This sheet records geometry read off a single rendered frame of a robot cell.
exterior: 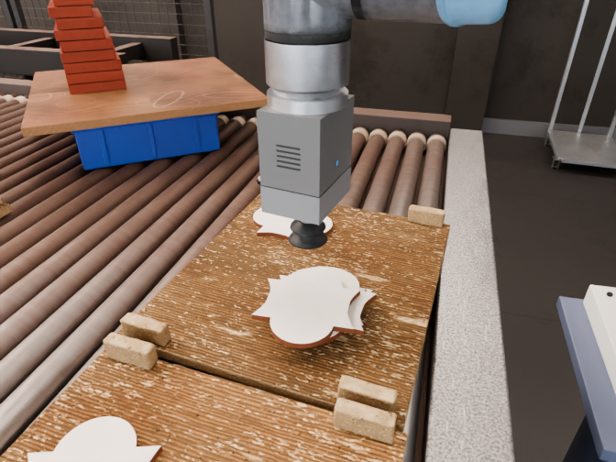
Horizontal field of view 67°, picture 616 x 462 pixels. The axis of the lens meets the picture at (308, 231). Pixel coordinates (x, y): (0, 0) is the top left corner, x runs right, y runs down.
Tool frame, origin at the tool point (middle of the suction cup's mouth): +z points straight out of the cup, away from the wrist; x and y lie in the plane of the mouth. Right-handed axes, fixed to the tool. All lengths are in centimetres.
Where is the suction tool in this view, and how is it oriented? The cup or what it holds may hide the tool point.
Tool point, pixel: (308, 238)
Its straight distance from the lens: 51.1
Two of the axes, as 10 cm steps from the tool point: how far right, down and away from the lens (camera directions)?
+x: 9.1, 2.2, -3.6
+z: 0.0, 8.5, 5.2
